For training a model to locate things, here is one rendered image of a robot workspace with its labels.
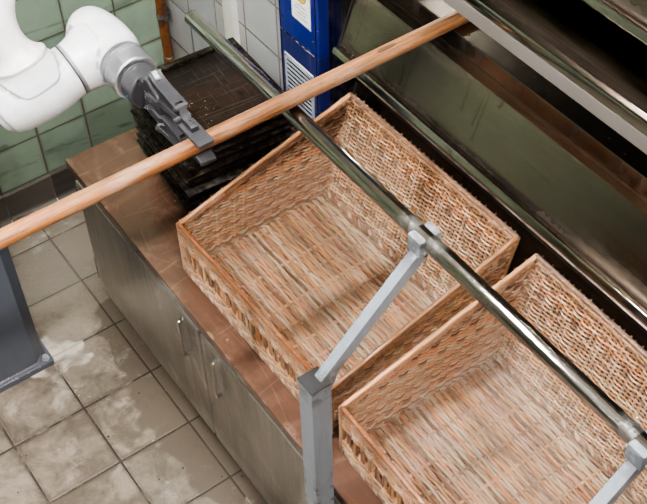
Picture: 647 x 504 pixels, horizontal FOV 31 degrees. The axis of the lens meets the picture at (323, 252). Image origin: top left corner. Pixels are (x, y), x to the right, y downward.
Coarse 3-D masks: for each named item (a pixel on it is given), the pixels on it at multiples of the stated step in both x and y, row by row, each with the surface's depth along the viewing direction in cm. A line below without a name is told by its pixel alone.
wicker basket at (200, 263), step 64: (384, 128) 247; (256, 192) 254; (320, 192) 268; (448, 192) 236; (192, 256) 245; (256, 256) 256; (320, 256) 256; (384, 256) 256; (512, 256) 226; (256, 320) 230; (320, 320) 244; (384, 320) 244
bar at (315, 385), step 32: (320, 128) 198; (352, 160) 192; (384, 192) 187; (416, 224) 182; (416, 256) 183; (448, 256) 178; (384, 288) 185; (480, 288) 173; (512, 320) 169; (352, 352) 189; (544, 352) 165; (320, 384) 189; (576, 384) 162; (320, 416) 194; (608, 416) 158; (320, 448) 202; (640, 448) 154; (320, 480) 209
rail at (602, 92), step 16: (464, 0) 182; (480, 0) 179; (496, 16) 177; (512, 16) 176; (512, 32) 175; (528, 32) 173; (528, 48) 174; (544, 48) 171; (560, 64) 169; (576, 64) 168; (576, 80) 167; (592, 80) 166; (608, 96) 163; (624, 112) 162; (640, 112) 161; (640, 128) 160
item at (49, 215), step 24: (432, 24) 211; (456, 24) 213; (384, 48) 206; (408, 48) 209; (336, 72) 202; (360, 72) 205; (288, 96) 199; (312, 96) 201; (240, 120) 195; (264, 120) 197; (192, 144) 191; (216, 144) 194; (144, 168) 188; (96, 192) 185; (48, 216) 181; (0, 240) 178
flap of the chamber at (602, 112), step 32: (448, 0) 185; (512, 0) 184; (544, 0) 185; (576, 0) 186; (544, 32) 178; (576, 32) 178; (608, 32) 179; (544, 64) 172; (608, 64) 173; (640, 64) 174; (576, 96) 169; (640, 96) 167
